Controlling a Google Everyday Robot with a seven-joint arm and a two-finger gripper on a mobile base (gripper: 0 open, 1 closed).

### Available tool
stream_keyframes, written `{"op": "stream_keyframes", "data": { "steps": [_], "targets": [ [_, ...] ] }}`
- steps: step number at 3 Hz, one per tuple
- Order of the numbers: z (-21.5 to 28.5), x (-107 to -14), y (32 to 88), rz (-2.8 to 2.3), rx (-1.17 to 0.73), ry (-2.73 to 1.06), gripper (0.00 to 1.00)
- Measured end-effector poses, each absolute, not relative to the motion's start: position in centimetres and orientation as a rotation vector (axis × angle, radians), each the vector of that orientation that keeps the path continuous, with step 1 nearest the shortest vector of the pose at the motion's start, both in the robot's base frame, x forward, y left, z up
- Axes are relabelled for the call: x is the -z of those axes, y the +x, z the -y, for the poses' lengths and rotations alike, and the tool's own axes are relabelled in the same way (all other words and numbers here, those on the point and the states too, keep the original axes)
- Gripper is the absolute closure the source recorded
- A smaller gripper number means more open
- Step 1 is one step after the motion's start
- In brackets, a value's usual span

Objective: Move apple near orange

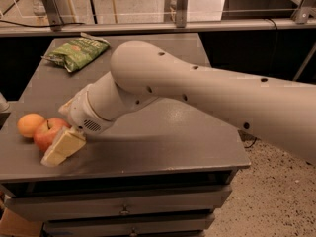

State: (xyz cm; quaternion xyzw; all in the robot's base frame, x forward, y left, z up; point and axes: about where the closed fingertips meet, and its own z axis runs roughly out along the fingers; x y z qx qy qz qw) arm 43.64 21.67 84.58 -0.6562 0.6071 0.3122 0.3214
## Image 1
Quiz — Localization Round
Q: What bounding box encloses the orange fruit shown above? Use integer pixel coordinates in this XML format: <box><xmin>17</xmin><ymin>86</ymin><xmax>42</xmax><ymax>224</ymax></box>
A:
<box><xmin>17</xmin><ymin>113</ymin><xmax>44</xmax><ymax>138</ymax></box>

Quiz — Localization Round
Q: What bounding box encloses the metal railing frame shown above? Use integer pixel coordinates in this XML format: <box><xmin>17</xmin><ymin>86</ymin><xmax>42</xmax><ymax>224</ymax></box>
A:
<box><xmin>0</xmin><ymin>0</ymin><xmax>316</xmax><ymax>37</ymax></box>

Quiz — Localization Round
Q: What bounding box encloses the red apple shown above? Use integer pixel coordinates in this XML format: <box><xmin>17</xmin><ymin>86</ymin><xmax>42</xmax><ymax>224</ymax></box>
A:
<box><xmin>33</xmin><ymin>118</ymin><xmax>71</xmax><ymax>152</ymax></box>

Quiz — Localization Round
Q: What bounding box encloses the grey drawer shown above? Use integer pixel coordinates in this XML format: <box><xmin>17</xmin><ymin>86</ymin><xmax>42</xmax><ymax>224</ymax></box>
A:
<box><xmin>44</xmin><ymin>213</ymin><xmax>214</xmax><ymax>237</ymax></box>
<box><xmin>5</xmin><ymin>185</ymin><xmax>231</xmax><ymax>221</ymax></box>

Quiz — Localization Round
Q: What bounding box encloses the grey drawer cabinet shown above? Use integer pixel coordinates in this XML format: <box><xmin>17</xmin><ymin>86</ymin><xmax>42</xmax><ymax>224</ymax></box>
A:
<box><xmin>0</xmin><ymin>33</ymin><xmax>251</xmax><ymax>237</ymax></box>

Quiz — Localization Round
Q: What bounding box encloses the upper grey drawer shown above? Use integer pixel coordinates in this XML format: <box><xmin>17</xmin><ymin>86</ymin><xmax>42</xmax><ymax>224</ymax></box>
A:
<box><xmin>5</xmin><ymin>185</ymin><xmax>231</xmax><ymax>221</ymax></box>

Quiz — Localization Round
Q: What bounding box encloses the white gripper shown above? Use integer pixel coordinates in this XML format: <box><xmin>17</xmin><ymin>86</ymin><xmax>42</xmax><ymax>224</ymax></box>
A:
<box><xmin>41</xmin><ymin>84</ymin><xmax>113</xmax><ymax>167</ymax></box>

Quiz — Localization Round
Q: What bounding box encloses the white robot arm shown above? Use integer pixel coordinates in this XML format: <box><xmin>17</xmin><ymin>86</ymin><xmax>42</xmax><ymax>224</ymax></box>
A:
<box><xmin>42</xmin><ymin>41</ymin><xmax>316</xmax><ymax>166</ymax></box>

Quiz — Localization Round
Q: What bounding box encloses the green chip bag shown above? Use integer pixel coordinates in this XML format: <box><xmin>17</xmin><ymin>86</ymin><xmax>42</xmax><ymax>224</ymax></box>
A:
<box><xmin>43</xmin><ymin>33</ymin><xmax>111</xmax><ymax>73</ymax></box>

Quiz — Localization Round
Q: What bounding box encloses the lower grey drawer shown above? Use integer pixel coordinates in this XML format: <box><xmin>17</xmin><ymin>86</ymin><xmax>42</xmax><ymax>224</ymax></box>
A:
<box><xmin>44</xmin><ymin>213</ymin><xmax>214</xmax><ymax>237</ymax></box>

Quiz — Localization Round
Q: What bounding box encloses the black floor cable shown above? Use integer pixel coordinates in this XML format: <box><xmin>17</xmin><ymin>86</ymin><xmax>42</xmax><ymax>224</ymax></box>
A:
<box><xmin>244</xmin><ymin>137</ymin><xmax>259</xmax><ymax>149</ymax></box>

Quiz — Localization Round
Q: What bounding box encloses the cardboard box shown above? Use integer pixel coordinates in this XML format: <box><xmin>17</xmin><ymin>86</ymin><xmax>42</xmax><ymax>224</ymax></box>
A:
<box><xmin>0</xmin><ymin>209</ymin><xmax>42</xmax><ymax>237</ymax></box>

